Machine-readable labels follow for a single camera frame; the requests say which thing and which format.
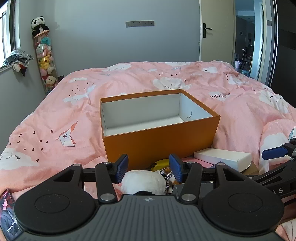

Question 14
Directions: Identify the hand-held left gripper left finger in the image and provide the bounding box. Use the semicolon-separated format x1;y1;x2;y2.
52;154;129;205

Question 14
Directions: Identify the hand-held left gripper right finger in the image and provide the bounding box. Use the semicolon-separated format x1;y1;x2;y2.
169;153;249;206

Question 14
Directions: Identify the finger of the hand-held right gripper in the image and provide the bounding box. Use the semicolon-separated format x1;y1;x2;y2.
262;138;296;162

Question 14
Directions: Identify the brown bear plush keychain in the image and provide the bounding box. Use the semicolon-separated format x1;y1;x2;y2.
161;167;177;194

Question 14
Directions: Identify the white plush panda toy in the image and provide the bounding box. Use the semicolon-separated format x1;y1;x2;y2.
120;170;167;195

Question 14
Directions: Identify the orange cardboard box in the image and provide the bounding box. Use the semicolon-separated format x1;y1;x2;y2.
100;89;221;171

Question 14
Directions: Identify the small white box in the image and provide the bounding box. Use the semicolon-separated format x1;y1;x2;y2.
194;148;252;172

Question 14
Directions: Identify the brown cardboard piece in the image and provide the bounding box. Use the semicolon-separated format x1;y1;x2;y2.
240;161;260;176

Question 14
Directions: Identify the pink printed blanket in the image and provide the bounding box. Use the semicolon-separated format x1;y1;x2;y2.
0;61;296;241

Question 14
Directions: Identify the smartphone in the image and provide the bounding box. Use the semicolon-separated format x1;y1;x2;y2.
0;189;23;240

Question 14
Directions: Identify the white door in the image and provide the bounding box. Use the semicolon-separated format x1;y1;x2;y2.
199;0;238;67

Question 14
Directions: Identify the pile of clothes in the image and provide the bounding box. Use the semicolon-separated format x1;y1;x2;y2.
3;50;34;77

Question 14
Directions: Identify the black and white panda plush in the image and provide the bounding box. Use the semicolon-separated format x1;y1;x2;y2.
31;16;49;37

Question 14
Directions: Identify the window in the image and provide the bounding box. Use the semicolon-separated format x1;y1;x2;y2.
0;0;18;69

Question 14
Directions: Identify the yellow keychain toy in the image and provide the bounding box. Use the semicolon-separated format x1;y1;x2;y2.
149;159;173;172

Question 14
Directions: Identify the colourful hanging wall item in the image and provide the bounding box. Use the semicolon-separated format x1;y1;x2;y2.
32;31;60;96

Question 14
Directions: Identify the black door handle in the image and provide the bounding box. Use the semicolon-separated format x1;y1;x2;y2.
202;23;212;38

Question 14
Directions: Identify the grey wall switch panel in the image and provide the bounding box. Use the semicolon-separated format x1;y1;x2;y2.
125;20;155;28

